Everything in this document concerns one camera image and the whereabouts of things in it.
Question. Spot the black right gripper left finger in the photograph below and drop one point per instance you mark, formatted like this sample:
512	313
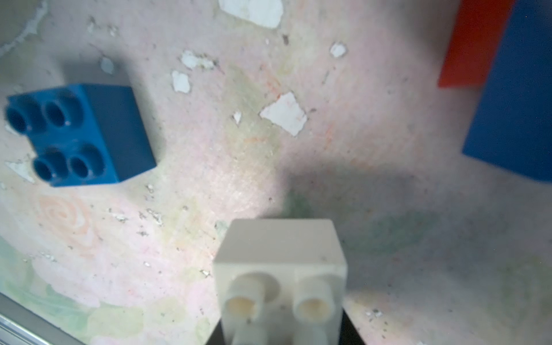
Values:
217	336

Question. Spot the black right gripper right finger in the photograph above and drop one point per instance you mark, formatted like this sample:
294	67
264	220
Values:
349	334

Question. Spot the white lego brick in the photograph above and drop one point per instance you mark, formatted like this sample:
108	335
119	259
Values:
280	281

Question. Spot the blue lego brick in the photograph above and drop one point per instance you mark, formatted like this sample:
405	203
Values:
82	134
511	128

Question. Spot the red small lego brick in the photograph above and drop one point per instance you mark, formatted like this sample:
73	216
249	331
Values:
476	36

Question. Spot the blue lego brick loose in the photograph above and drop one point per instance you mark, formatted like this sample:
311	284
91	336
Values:
82	134

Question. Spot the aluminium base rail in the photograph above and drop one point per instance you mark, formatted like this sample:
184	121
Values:
21	326

